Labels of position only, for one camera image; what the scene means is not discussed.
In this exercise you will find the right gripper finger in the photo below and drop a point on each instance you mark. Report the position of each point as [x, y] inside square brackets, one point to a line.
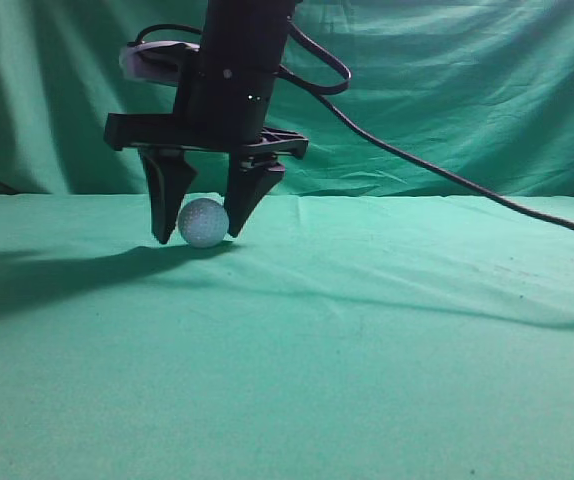
[250, 179]
[168, 177]

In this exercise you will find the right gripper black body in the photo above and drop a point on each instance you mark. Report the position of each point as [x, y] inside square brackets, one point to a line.
[224, 90]

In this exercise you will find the white golf ball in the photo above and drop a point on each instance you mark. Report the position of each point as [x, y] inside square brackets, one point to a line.
[203, 223]

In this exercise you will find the green table cloth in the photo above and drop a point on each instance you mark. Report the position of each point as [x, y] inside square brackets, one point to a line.
[336, 338]

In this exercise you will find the green backdrop curtain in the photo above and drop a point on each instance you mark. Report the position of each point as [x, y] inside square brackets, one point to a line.
[484, 89]

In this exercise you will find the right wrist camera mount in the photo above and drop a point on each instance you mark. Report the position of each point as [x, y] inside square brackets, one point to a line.
[158, 62]

